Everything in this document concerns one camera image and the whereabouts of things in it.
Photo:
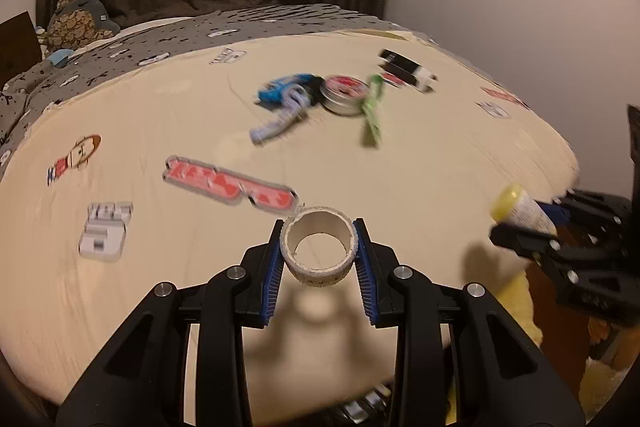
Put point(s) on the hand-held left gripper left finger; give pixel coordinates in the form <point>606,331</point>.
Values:
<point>270,278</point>

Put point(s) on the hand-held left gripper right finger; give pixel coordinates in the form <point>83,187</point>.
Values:
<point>364,279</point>

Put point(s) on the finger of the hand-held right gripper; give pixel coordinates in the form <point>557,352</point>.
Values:
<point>595,209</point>
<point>570,267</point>

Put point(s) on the cardboard tape roll core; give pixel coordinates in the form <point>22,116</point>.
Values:
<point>320,252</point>

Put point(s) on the yellow capped cream tube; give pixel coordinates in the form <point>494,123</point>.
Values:
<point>522,209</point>

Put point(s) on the lavender tube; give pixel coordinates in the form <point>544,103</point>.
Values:
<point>277,124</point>

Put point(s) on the green wrapper strip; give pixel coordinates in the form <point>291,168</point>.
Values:
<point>372,112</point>

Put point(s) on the round tin with red lid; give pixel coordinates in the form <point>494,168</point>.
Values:
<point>344,96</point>

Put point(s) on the blue toy object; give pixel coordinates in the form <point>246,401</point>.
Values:
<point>280,89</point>

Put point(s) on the black and white tube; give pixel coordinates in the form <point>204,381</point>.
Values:
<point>405,68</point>

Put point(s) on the light blue small item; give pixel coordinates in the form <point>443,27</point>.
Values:
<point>60,58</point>

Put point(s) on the brown patterned plush toy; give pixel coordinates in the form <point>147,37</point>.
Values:
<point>75,24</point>

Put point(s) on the dark brown board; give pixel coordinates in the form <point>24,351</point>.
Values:
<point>17,47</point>

